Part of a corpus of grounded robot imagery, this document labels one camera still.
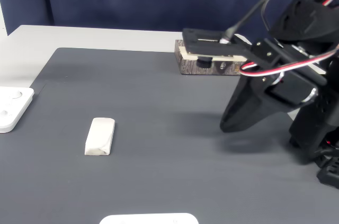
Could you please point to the white block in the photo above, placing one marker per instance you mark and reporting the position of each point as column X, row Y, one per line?
column 99, row 136

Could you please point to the printed cardboard box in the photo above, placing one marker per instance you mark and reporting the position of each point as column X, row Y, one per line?
column 190, row 69

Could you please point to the grey table mat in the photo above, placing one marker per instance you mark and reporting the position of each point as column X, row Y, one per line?
column 159, row 142

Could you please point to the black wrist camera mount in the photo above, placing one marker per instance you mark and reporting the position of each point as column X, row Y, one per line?
column 206, row 46

